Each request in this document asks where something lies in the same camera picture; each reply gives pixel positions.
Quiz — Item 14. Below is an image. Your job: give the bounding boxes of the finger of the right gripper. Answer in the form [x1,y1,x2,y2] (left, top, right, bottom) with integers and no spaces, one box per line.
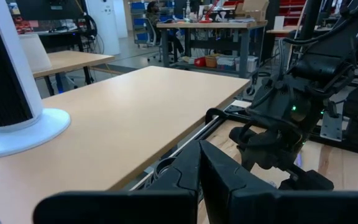
[241,146,279,172]

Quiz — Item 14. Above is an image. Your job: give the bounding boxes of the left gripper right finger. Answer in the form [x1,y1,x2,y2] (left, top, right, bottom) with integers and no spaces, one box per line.
[199,139,281,224]

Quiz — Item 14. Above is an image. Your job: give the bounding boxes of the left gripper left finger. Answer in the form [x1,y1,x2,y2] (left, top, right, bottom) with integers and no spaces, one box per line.
[146,139,201,192]

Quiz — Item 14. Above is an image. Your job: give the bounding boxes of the light wooden desk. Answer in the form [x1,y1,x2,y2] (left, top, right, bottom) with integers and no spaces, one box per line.
[31,50,116,97]
[0,65,251,224]

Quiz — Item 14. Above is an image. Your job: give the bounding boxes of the clear plastic bin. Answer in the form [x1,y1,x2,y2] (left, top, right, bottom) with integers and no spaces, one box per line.
[234,55,259,73]

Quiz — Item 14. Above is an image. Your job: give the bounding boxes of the orange basket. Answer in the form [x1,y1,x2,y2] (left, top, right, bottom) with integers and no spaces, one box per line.
[205,54,221,68]

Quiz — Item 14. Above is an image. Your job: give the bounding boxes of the wooden workbench grey legs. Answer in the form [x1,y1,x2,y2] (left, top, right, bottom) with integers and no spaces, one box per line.
[156,19,269,79]

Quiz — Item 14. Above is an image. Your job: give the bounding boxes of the cardboard box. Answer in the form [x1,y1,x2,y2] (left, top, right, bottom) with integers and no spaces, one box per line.
[242,0,270,21]

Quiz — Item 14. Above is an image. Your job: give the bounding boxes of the blue storage bins shelf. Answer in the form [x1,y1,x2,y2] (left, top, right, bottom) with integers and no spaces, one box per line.
[131,1,155,44]

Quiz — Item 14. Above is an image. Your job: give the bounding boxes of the person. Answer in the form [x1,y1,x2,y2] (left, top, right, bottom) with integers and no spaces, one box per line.
[146,1,185,57]

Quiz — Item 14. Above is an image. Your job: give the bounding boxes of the white column with sensors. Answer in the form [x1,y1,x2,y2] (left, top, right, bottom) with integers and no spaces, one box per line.
[85,0,121,56]

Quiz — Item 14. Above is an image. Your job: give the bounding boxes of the white lamp shade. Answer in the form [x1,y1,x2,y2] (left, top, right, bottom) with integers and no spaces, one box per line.
[19,33,53,73]

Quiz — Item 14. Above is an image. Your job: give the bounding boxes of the white tower fan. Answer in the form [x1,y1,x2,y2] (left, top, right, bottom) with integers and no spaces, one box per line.
[0,0,71,159]

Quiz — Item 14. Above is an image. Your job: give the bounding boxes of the black aluminium table frame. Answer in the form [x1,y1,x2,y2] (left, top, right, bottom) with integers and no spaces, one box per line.
[129,99,358,191]

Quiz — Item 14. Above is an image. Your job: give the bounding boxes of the grey metal base bracket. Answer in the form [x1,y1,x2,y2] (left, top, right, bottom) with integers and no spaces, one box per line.
[319,110,343,142]

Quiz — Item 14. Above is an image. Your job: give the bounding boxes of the black frame clamp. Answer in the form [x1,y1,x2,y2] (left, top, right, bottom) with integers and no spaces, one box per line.
[204,107,230,126]

